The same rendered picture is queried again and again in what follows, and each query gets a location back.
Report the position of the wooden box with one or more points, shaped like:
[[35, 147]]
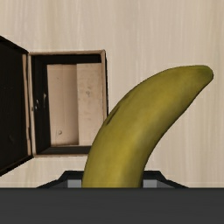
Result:
[[70, 105]]

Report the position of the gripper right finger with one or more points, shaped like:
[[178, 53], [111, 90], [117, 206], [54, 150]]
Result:
[[154, 180]]

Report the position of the dark box lid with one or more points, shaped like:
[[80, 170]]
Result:
[[13, 108]]

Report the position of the yellow banana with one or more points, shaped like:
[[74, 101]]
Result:
[[137, 128]]

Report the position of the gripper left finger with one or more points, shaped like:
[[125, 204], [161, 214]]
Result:
[[71, 180]]

